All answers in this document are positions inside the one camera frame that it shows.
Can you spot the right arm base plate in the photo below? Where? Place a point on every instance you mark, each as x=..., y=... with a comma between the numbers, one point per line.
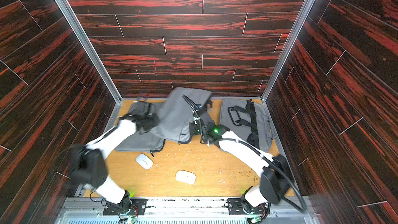
x=235, y=207

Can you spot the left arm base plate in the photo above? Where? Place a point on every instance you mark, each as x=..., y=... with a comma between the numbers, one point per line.
x=137, y=207

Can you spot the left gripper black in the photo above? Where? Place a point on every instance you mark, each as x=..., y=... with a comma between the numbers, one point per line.
x=157, y=120

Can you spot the front aluminium rail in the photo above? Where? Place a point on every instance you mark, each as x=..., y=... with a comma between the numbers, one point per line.
x=182, y=210

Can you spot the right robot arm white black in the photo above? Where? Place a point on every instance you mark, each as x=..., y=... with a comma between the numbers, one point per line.
x=276, y=180

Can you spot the aluminium corner post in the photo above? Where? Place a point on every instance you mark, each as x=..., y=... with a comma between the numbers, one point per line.
x=83, y=38
x=296, y=28

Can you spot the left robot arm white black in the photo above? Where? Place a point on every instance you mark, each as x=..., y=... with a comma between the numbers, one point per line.
x=132, y=133

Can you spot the left grey laptop bag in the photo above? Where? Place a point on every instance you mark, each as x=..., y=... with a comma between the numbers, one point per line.
x=146, y=142

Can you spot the white mouse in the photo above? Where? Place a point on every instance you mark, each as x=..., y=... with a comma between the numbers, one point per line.
x=185, y=177
x=144, y=161

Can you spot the left aluminium corner post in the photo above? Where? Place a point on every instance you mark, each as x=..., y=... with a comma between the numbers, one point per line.
x=83, y=38

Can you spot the right aluminium corner post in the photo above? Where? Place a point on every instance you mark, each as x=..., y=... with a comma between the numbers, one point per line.
x=296, y=28

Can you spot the grey bag with straps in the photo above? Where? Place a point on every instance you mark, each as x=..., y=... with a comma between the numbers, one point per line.
x=248, y=121

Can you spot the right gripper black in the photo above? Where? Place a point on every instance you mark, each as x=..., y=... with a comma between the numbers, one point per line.
x=201, y=112

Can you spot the grey laptop sleeve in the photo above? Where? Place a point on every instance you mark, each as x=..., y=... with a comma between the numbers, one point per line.
x=175, y=115

